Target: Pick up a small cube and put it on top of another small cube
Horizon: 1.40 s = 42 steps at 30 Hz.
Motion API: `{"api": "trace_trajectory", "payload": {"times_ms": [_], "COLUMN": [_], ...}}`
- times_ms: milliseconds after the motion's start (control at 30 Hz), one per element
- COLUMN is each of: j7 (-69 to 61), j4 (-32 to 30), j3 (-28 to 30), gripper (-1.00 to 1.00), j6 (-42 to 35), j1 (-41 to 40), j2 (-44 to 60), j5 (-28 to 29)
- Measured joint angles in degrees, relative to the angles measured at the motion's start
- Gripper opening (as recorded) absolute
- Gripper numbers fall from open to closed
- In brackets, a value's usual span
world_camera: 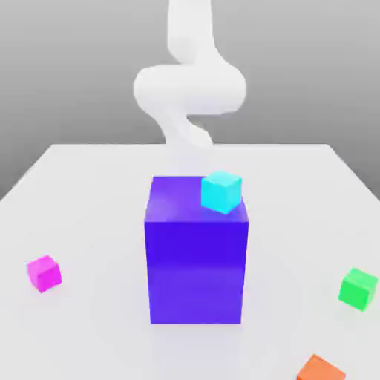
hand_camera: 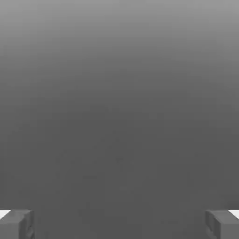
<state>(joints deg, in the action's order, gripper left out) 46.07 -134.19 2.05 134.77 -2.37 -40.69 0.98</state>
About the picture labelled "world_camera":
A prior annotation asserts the large purple box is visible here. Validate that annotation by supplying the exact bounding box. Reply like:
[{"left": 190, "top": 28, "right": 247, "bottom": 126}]
[{"left": 143, "top": 175, "right": 249, "bottom": 325}]

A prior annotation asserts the small orange cube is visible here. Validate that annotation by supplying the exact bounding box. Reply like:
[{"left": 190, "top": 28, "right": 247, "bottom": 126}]
[{"left": 296, "top": 353, "right": 347, "bottom": 380}]

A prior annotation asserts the small green cube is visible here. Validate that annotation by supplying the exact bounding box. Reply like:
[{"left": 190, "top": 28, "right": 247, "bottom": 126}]
[{"left": 338, "top": 267, "right": 379, "bottom": 312}]

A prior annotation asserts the small cyan cube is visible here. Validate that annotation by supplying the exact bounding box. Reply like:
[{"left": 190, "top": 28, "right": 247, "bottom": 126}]
[{"left": 200, "top": 169, "right": 243, "bottom": 215}]

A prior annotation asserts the small magenta cube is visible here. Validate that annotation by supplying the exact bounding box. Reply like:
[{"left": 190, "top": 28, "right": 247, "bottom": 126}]
[{"left": 26, "top": 255, "right": 63, "bottom": 294}]

